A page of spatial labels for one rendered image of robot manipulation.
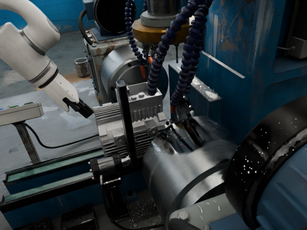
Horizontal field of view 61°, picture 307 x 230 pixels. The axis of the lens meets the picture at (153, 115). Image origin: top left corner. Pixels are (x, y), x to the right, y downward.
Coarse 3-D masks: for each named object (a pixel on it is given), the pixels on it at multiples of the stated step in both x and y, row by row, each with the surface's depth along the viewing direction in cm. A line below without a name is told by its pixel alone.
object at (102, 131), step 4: (160, 112) 77; (164, 112) 77; (160, 116) 76; (164, 116) 76; (160, 120) 76; (164, 120) 78; (100, 128) 72; (104, 128) 73; (100, 132) 72; (104, 132) 72; (100, 136) 73
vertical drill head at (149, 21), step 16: (160, 0) 63; (176, 0) 64; (144, 16) 66; (160, 16) 65; (192, 16) 71; (144, 32) 64; (160, 32) 62; (176, 32) 63; (144, 48) 75; (176, 48) 79
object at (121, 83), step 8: (120, 88) 58; (120, 96) 59; (120, 104) 62; (128, 104) 61; (128, 112) 62; (128, 120) 64; (128, 128) 65; (128, 136) 66; (128, 144) 67; (136, 144) 69; (128, 152) 70; (136, 152) 70; (128, 160) 71; (136, 160) 71
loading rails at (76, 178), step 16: (48, 160) 87; (64, 160) 88; (80, 160) 88; (16, 176) 84; (32, 176) 84; (48, 176) 86; (64, 176) 88; (80, 176) 81; (128, 176) 84; (16, 192) 85; (32, 192) 78; (48, 192) 76; (64, 192) 79; (80, 192) 81; (96, 192) 83; (128, 192) 86; (0, 208) 74; (16, 208) 75; (32, 208) 77; (48, 208) 80; (64, 208) 82; (16, 224) 79
